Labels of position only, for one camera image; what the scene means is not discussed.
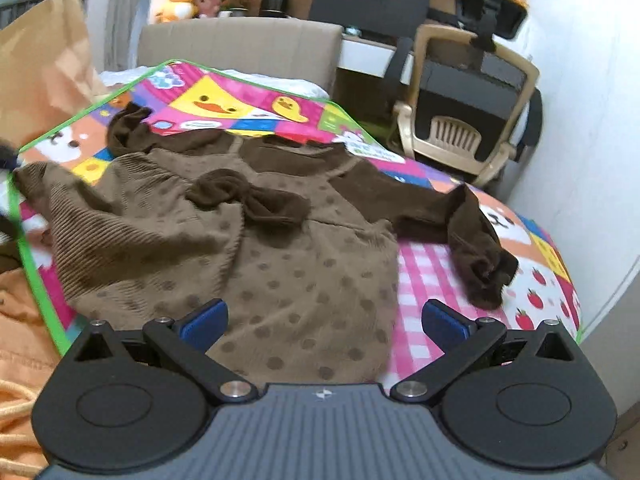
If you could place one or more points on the brown paper bag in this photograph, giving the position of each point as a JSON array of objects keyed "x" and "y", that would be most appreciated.
[{"x": 47, "y": 74}]

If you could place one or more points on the black jar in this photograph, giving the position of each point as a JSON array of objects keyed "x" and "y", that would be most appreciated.
[{"x": 273, "y": 8}]

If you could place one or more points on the beige upholstered headboard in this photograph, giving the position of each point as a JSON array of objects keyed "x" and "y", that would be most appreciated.
[{"x": 276, "y": 47}]

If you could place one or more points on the small potted plant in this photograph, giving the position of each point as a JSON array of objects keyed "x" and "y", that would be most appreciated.
[{"x": 234, "y": 8}]

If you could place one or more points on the black computer monitor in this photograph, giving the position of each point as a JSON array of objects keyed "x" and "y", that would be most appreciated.
[{"x": 377, "y": 20}]

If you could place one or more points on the brown polka dot dress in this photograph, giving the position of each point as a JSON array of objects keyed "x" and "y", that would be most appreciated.
[{"x": 299, "y": 240}]

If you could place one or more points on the beige mesh office chair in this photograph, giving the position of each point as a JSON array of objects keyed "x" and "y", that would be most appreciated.
[{"x": 460, "y": 99}]

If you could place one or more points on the orange cloth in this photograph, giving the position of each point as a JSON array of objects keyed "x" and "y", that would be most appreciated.
[{"x": 28, "y": 358}]

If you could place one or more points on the white desk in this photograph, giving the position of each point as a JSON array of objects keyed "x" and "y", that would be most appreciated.
[{"x": 364, "y": 57}]

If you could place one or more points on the yellow duck plush toy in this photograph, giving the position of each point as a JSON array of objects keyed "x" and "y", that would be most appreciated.
[{"x": 176, "y": 10}]

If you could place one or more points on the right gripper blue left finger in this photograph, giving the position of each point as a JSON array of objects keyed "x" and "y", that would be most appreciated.
[{"x": 181, "y": 346}]

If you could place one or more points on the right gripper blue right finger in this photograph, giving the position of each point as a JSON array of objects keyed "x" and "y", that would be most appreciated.
[{"x": 467, "y": 345}]

